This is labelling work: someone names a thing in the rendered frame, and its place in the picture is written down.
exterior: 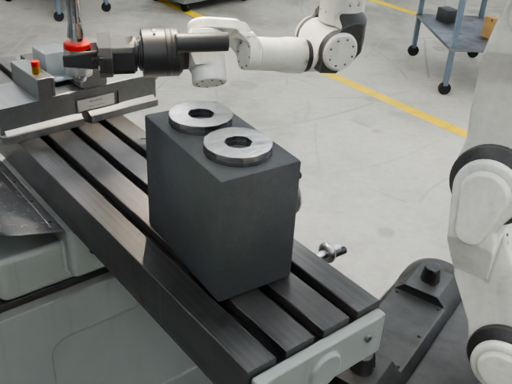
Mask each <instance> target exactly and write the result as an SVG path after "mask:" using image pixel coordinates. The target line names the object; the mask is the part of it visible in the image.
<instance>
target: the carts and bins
mask: <svg viewBox="0 0 512 384"><path fill-rule="evenodd" d="M54 1H55V8H56V12H55V13H54V15H53V17H54V19H55V20H56V21H62V20H63V18H64V14H63V13H62V12H61V7H60V0H54ZM424 1H425V0H419V5H418V12H417V14H416V22H415V26H414V35H413V39H412V44H411V45H410V47H409V48H408V54H409V55H411V56H416V55H417V54H418V52H419V49H418V47H417V43H418V35H419V30H420V26H421V22H422V23H423V24H424V25H425V26H426V27H427V28H428V29H429V30H430V31H431V32H432V34H433V35H434V36H435V37H436V38H437V39H438V40H439V41H440V42H441V43H442V44H443V45H444V46H445V47H446V48H447V49H448V50H449V53H448V57H447V61H446V68H445V72H444V76H443V82H442V83H440V84H439V85H438V91H439V92H440V93H441V94H448V93H449V92H450V90H451V86H450V84H449V80H450V74H451V70H452V66H453V60H454V56H455V52H467V54H468V56H469V57H471V58H474V57H476V56H477V55H478V53H483V52H484V50H485V47H486V44H487V42H488V40H489V37H490V36H491V32H492V31H493V29H494V26H495V25H496V23H497V20H498V17H495V16H492V15H489V16H485V17H484V15H485V9H486V5H487V2H488V0H482V3H481V7H480V10H479V14H478V16H475V15H463V13H464V9H465V5H466V0H459V6H458V10H457V9H455V8H452V7H450V6H442V7H438V9H437V14H423V9H424ZM110 7H111V6H110V3H109V2H108V0H103V3H102V5H101V9H102V10H103V11H106V12H108V11H109V10H110Z"/></svg>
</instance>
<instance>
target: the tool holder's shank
mask: <svg viewBox="0 0 512 384"><path fill-rule="evenodd" d="M66 12H67V20H68V27H67V37H68V38H69V39H70V43H82V42H83V38H84V37H85V32H84V28H83V25H82V15H81V7H80V0H66Z"/></svg>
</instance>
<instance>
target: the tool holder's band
mask: <svg viewBox="0 0 512 384"><path fill-rule="evenodd" d="M63 48H64V49H65V50H68V51H73V52H78V51H85V50H88V49H90V48H91V44H90V41H89V40H86V39H83V42H82V43H70V39H68V40H66V41H64V43H63Z"/></svg>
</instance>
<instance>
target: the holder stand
mask: <svg viewBox="0 0 512 384"><path fill-rule="evenodd" d="M145 122H146V159H147V178H148V196H149V223H150V224H151V226H152V227H153V228H154V229H155V230H156V232H157V233H158V234H159V235H160V236H161V237H162V238H163V239H164V240H165V241H166V243H167V244H168V245H169V246H170V247H171V249H172V250H173V251H174V252H175V253H176V255H177V256H178V257H179V258H180V259H181V260H182V261H183V262H184V263H185V264H186V266H187V267H188V268H189V269H190V271H191V272H192V273H193V274H194V275H195V276H196V278H197V279H198V280H199V281H200V282H201V283H202V284H203V285H204V286H205V287H206V289H207V290H208V291H209V292H210V294H211V295H212V296H213V297H214V298H215V299H216V301H218V302H221V301H223V300H225V299H229V298H231V297H233V296H237V295H239V294H242V293H245V292H248V291H250V290H253V289H256V288H258V287H260V286H263V285H266V284H269V283H272V282H274V281H277V280H280V279H283V278H284V277H288V276H289V275H290V269H291V261H292V253H293V238H294V229H295V221H296V206H297V198H298V189H299V175H300V166H301V161H300V160H299V159H298V158H297V157H295V156H294V155H292V154H291V153H289V152H288V151H287V150H285V149H284V148H282V147H281V146H279V145H278V144H276V143H275V142H274V141H273V140H271V138H270V137H269V136H268V135H266V134H264V133H262V132H260V131H258V130H256V129H255V128H254V127H253V126H251V125H250V124H249V123H247V122H245V121H244V120H243V119H242V118H240V117H239V116H237V115H236V114H234V113H233V112H232V111H231V110H230V109H229V108H228V107H226V106H224V105H222V104H220V103H219V102H218V101H213V102H210V101H190V102H185V103H182V104H178V105H176V106H174V107H173V108H172V109H170V110H167V111H162V112H158V113H153V114H146V115H145Z"/></svg>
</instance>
